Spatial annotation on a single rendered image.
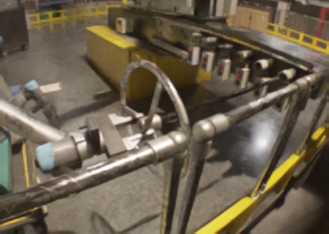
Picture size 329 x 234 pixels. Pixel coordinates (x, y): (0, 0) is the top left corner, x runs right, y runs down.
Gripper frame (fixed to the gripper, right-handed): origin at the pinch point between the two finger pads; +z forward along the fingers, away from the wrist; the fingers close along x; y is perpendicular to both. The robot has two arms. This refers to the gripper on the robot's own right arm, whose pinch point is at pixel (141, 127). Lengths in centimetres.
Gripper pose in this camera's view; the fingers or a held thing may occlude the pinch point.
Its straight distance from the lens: 66.1
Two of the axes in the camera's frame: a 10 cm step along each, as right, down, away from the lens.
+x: 5.2, 7.0, -4.8
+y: -2.2, 6.6, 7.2
